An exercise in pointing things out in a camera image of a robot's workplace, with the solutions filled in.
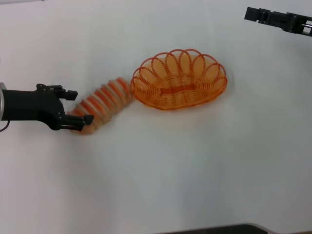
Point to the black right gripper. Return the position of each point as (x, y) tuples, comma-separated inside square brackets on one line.
[(292, 22)]

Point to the orange striped bread toy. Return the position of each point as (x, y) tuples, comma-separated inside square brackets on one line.
[(107, 100)]

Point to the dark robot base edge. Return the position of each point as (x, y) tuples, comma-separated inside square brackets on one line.
[(231, 230)]

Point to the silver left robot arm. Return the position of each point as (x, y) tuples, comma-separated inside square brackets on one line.
[(1, 102)]

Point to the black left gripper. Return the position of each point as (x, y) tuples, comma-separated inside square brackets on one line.
[(26, 104)]

